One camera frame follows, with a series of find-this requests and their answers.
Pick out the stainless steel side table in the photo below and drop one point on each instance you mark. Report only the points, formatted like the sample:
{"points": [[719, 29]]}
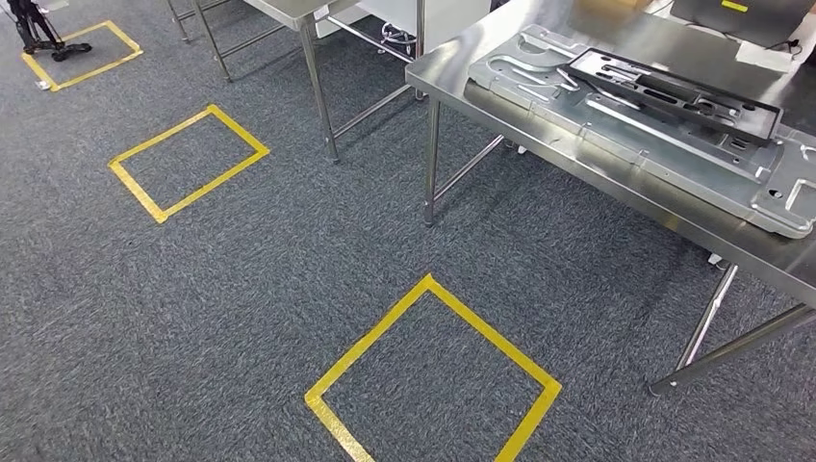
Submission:
{"points": [[319, 95]]}

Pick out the grey laptop with yellow sticker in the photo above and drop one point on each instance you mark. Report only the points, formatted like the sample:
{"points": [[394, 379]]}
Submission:
{"points": [[752, 19]]}

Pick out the machined aluminium fixture plate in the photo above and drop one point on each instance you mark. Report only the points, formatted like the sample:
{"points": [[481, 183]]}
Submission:
{"points": [[669, 159]]}

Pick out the black wheeled stand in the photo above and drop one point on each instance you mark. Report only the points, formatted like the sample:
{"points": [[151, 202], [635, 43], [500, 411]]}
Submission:
{"points": [[70, 50]]}

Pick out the black plastic plate frame part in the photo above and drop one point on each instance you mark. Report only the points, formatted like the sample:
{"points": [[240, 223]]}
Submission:
{"points": [[663, 89]]}

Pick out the white paper sheet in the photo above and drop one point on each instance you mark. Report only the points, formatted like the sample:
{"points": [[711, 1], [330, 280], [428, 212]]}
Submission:
{"points": [[762, 57]]}

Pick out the small white floor object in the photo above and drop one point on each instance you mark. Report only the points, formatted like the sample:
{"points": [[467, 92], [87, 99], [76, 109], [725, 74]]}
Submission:
{"points": [[43, 85]]}

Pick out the stainless steel workbench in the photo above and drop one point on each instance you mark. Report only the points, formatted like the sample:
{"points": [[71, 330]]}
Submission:
{"points": [[440, 64]]}

